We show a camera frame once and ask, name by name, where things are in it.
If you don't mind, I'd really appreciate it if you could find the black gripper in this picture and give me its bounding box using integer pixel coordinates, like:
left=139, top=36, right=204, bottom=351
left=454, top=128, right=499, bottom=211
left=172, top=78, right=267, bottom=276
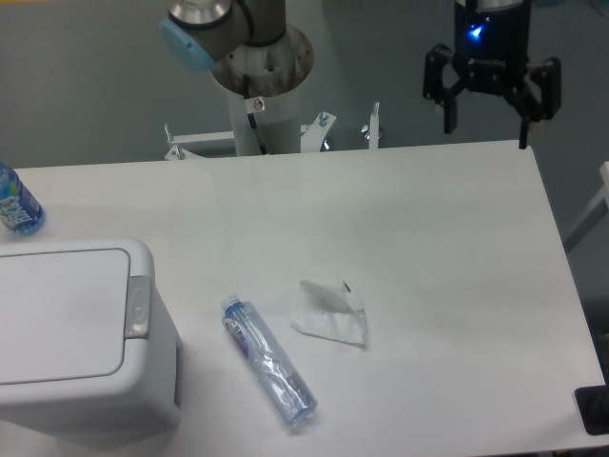
left=422, top=1, right=561, bottom=149

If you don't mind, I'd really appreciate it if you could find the white push-lid trash can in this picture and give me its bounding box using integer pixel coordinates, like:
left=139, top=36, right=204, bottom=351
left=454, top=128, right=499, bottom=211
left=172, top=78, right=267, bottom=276
left=1, top=238, right=183, bottom=439

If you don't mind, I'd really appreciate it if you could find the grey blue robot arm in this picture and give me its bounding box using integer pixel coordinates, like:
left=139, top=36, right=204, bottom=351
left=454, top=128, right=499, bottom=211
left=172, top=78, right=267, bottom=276
left=159, top=1, right=561, bottom=156

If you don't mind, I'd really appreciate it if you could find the crumpled clear plastic bag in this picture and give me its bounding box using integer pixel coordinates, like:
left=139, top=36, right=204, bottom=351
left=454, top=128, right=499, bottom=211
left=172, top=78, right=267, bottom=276
left=290, top=280, right=368, bottom=349

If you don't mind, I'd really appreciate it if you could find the black clamp at table edge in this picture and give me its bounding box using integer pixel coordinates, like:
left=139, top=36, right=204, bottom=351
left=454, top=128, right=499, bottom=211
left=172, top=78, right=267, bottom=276
left=575, top=385, right=608, bottom=436

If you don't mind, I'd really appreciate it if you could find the clear plastic water bottle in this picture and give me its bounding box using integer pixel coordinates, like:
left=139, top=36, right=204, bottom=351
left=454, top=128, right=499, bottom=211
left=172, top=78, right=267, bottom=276
left=221, top=295, right=318, bottom=427

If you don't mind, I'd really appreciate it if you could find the blue labelled drink bottle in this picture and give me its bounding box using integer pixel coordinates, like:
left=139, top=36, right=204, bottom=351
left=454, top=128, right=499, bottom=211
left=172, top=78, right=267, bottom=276
left=1, top=163, right=46, bottom=236

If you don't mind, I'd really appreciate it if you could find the white frame at right edge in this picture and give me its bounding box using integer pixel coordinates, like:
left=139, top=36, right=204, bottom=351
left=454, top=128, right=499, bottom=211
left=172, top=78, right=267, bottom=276
left=562, top=161, right=608, bottom=253

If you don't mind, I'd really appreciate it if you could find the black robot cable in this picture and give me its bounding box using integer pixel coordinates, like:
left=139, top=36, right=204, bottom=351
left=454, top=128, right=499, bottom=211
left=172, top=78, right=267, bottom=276
left=241, top=73, right=268, bottom=156

